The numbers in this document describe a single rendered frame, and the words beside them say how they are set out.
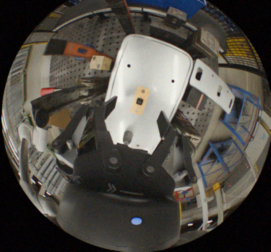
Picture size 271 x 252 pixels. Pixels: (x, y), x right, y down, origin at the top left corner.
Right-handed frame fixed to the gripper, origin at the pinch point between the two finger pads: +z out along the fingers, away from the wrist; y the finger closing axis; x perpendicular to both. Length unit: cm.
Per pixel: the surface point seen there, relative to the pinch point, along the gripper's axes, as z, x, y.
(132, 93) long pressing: 8.1, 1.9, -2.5
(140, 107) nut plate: 7.8, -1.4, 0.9
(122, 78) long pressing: 8.1, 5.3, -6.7
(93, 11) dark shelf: 5.5, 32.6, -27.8
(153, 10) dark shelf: 5.9, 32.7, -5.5
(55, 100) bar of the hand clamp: -7.2, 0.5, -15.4
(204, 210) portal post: -81, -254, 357
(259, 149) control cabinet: -60, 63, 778
